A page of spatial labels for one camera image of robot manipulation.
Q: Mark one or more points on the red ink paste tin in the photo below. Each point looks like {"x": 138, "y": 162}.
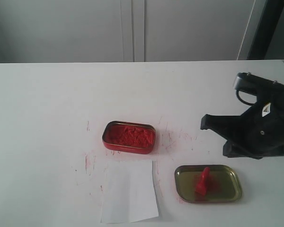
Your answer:
{"x": 129, "y": 137}

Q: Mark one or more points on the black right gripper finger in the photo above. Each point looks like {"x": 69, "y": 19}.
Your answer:
{"x": 231, "y": 150}
{"x": 229, "y": 127}

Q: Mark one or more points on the red plastic stamp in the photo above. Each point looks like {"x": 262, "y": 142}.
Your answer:
{"x": 202, "y": 184}

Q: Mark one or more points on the white cabinet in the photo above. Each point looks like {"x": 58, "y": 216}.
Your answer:
{"x": 127, "y": 30}

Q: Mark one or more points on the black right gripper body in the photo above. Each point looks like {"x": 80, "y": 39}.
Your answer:
{"x": 264, "y": 128}

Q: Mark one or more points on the dark vertical post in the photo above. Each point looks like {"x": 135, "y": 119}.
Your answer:
{"x": 268, "y": 42}

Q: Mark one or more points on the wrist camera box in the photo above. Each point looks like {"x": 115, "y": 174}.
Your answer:
{"x": 263, "y": 89}

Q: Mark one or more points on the white paper sheet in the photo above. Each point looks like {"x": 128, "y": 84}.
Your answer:
{"x": 129, "y": 194}

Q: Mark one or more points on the gold tin lid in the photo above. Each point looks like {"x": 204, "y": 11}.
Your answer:
{"x": 223, "y": 184}

